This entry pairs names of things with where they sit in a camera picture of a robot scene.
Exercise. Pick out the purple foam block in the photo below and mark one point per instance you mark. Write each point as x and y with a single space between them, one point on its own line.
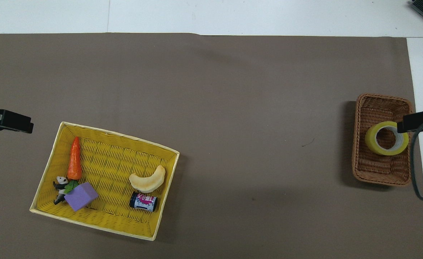
81 197

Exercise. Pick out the small black pink can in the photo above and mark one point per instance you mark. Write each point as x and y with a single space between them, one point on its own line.
143 201

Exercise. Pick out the yellow-green tape roll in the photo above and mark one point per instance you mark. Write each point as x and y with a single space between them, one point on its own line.
371 142

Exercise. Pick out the pale yellow toy banana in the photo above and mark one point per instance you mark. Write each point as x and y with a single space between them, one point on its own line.
150 181

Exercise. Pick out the orange toy carrot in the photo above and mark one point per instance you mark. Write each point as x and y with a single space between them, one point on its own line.
75 158

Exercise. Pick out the brown wicker basket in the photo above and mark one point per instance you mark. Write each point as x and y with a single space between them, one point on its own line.
377 169

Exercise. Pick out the yellow woven rectangular basket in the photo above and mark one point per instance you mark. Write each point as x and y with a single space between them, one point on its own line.
107 158

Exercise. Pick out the small panda figure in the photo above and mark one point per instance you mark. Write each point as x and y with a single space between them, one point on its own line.
61 181

